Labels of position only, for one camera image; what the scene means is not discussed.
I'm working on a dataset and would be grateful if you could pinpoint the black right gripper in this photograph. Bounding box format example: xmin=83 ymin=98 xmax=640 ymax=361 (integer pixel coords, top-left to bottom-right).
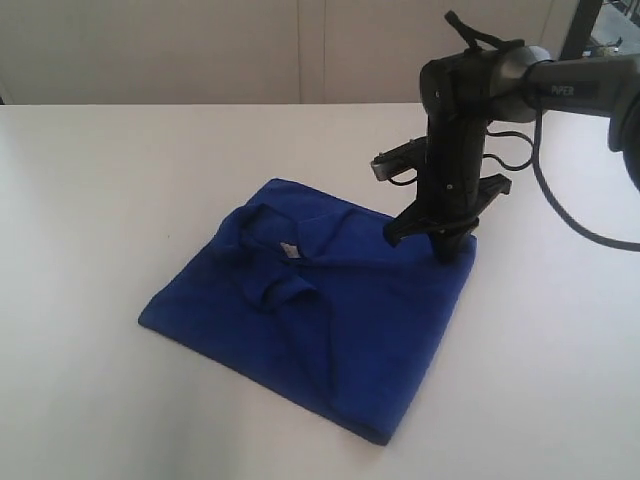
xmin=383 ymin=53 xmax=512 ymax=264

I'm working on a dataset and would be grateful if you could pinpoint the blue towel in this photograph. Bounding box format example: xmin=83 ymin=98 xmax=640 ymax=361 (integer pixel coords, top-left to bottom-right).
xmin=139 ymin=178 xmax=476 ymax=446

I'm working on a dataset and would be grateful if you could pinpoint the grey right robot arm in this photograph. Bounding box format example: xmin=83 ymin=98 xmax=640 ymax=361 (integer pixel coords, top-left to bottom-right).
xmin=371 ymin=46 xmax=639 ymax=262

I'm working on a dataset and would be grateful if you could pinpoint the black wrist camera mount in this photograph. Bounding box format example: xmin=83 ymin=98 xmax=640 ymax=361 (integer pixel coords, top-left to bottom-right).
xmin=370 ymin=137 xmax=427 ymax=182

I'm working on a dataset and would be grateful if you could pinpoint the black window frame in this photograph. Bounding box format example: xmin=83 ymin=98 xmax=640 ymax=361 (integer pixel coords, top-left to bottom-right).
xmin=559 ymin=0 xmax=602 ymax=60

